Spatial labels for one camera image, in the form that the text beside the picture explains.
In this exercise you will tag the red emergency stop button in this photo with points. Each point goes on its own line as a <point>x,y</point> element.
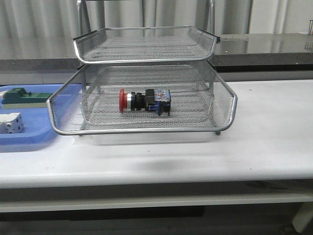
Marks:
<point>158,101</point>

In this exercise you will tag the grey stone counter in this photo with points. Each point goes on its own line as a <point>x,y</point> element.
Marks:
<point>238,57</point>

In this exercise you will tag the blue plastic tray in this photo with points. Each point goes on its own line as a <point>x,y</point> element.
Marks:
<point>37,131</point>

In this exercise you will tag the green electrical module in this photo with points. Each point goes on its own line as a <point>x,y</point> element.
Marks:
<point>20,98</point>

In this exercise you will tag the white circuit breaker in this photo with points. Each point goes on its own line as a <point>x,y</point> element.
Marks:
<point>11,123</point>

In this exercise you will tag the white table leg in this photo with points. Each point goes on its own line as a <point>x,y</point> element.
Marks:
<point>303,217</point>

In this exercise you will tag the small metal pins stand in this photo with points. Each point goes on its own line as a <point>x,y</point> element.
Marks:
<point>310,30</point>

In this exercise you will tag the grey metal rack frame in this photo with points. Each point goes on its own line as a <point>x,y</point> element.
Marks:
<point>83,23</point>

